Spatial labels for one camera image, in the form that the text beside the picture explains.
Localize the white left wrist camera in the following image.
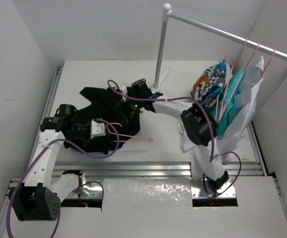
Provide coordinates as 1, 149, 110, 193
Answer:
90, 120, 106, 139

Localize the white clothes rack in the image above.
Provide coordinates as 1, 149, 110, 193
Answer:
151, 3, 287, 116

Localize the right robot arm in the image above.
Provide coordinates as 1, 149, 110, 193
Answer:
114, 79, 229, 197

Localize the black shirt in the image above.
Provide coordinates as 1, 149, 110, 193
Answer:
63, 87, 140, 155

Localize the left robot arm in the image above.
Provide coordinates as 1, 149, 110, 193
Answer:
9, 104, 95, 221

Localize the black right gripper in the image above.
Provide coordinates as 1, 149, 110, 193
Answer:
115, 93, 144, 124

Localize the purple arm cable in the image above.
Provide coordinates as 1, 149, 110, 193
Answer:
6, 118, 121, 238
107, 79, 242, 199

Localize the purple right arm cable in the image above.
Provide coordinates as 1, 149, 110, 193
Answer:
107, 79, 242, 199

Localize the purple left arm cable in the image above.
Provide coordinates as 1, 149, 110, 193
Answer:
6, 118, 121, 238

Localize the teal shirt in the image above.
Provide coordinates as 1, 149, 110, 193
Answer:
217, 67, 245, 136

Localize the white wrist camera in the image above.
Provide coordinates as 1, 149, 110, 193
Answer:
116, 84, 127, 102
90, 120, 106, 139

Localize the colourful patterned shirt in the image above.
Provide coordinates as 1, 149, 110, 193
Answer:
190, 59, 234, 109

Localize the white shirt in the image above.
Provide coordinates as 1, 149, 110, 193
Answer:
178, 56, 266, 179

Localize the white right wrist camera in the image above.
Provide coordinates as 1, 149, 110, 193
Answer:
116, 84, 127, 102

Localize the aluminium rail frame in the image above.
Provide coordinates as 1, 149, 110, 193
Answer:
0, 61, 287, 238

